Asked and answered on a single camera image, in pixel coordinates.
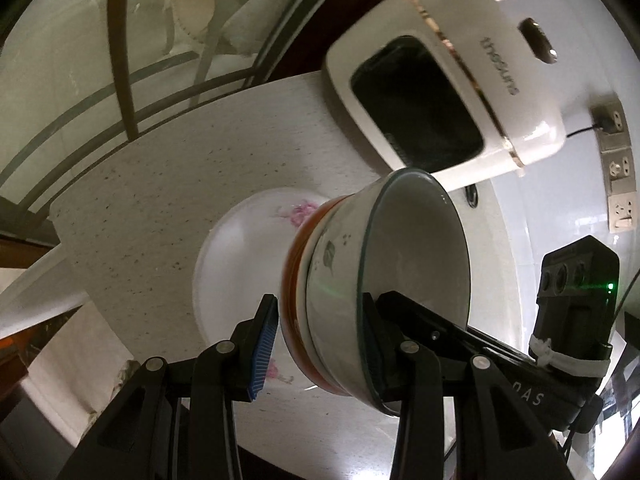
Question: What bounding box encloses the glass sliding door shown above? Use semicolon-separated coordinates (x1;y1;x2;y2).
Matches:
0;0;351;221

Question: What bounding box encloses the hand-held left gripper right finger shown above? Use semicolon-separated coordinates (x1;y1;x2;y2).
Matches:
361;291;571;480

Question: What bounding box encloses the white rice cooker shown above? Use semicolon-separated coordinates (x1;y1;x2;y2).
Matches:
322;0;568;195

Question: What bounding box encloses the black power cable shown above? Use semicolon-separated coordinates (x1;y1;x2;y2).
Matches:
462;126;601;209

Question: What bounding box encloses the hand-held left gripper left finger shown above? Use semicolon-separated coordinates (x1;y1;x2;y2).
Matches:
75;294;279;480

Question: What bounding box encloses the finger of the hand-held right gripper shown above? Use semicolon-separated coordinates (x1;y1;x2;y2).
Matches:
377;290;532;367

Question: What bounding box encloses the large floral plate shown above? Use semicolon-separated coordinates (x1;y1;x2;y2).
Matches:
192;187;351;393

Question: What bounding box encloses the red-banded white bowl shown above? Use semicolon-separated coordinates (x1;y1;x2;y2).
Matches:
277;195;373;397

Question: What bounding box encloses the white ledge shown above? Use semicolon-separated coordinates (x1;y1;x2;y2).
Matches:
0;245;136;441

